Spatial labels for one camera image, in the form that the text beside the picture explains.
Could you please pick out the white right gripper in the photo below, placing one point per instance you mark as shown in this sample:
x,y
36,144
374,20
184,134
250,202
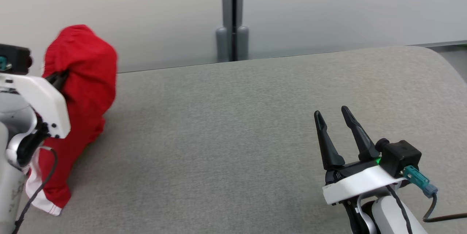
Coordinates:
x,y
357,184

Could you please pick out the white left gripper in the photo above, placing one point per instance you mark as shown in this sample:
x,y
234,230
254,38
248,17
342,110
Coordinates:
x,y
43,99

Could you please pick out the red shorts with white stripe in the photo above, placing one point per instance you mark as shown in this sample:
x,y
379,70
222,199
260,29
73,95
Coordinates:
x,y
91,80

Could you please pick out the grey rounded partition foot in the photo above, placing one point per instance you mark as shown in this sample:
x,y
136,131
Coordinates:
x,y
243,42
222,44

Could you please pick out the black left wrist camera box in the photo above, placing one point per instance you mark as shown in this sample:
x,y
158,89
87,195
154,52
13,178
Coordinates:
x,y
16,58

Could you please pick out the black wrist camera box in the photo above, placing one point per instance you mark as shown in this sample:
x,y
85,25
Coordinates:
x,y
401,157
16,58

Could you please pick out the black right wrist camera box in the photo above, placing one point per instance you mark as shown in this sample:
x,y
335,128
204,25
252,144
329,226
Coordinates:
x,y
401,157

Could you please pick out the grey partition upright post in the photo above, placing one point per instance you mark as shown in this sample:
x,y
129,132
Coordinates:
x,y
228,0

